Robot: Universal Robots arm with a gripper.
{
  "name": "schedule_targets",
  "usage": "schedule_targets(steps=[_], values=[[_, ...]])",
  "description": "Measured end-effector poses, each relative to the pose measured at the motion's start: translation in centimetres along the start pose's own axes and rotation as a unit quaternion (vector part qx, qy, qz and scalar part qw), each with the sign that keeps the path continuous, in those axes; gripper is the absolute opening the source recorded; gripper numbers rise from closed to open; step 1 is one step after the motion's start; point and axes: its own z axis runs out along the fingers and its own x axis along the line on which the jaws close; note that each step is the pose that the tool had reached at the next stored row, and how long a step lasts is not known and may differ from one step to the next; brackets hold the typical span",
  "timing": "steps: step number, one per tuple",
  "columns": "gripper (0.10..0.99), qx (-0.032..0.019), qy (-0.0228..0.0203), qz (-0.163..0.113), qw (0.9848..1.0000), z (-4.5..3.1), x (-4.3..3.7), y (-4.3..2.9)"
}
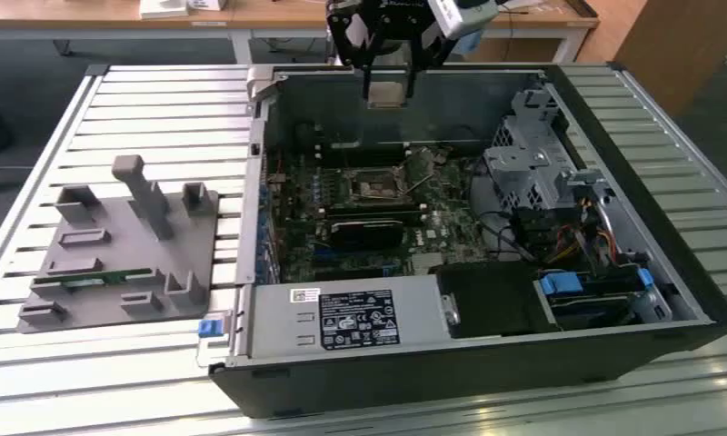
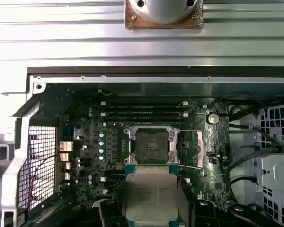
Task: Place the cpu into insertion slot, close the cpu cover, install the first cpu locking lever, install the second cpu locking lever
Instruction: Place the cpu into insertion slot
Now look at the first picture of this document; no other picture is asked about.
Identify plain white box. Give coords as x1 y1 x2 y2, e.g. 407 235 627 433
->
139 0 191 20

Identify black open PC case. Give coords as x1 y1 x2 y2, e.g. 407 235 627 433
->
208 62 727 420

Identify grey plastic parts rack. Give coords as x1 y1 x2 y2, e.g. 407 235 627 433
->
15 154 220 335

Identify metal disk bay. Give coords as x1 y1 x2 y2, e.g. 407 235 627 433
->
531 266 674 332

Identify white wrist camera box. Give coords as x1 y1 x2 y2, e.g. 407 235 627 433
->
430 0 499 40

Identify pale blue teach pendant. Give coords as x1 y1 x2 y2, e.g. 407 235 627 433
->
458 30 484 55

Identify black RAM slot bank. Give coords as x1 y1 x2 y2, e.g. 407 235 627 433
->
324 204 420 221
324 141 415 168

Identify long wooden desk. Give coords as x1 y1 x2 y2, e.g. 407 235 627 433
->
0 0 602 64

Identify green Dell motherboard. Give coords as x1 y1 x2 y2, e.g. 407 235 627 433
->
264 144 492 282

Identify wooden cabinet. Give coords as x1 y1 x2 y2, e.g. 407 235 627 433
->
605 0 727 119

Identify CPU socket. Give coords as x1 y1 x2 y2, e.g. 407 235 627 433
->
342 166 411 205

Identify silver CPU plate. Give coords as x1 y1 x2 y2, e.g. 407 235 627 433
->
366 82 411 111

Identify blue case latch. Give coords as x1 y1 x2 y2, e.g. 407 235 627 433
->
197 319 229 340

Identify black graphics card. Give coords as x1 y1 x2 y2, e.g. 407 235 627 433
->
326 218 404 250

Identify green RAM stick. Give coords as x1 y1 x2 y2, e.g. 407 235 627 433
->
60 268 156 288

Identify blue disk carrier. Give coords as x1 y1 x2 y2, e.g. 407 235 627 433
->
538 271 583 301

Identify grey power supply unit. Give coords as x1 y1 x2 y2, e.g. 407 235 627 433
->
242 274 454 360

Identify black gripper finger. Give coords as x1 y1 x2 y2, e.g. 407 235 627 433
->
404 13 463 100
324 4 380 100

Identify coloured power wire bundle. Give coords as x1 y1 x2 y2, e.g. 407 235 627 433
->
545 226 619 267

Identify grey metal drive cage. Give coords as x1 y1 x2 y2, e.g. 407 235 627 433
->
483 88 583 210

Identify small silver heatsink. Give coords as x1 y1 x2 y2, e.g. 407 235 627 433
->
410 253 448 275

